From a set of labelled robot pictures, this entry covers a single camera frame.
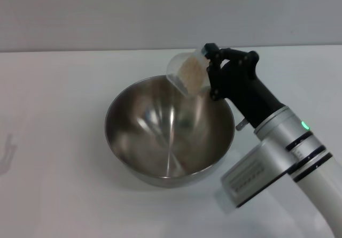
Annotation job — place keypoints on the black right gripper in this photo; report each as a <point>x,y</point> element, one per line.
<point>245,88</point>

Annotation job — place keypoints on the white rice grains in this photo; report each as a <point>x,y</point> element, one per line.
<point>191,75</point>

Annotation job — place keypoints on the clear plastic measuring cup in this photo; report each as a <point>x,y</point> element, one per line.
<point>176,67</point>

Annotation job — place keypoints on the stainless steel mixing bowl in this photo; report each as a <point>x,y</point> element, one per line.
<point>160,141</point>

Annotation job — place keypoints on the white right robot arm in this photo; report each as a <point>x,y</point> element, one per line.
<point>310,168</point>

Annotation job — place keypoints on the small metal mounting bracket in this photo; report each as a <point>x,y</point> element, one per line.
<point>241,124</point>

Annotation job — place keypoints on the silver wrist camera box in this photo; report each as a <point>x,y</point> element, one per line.
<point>251,176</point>

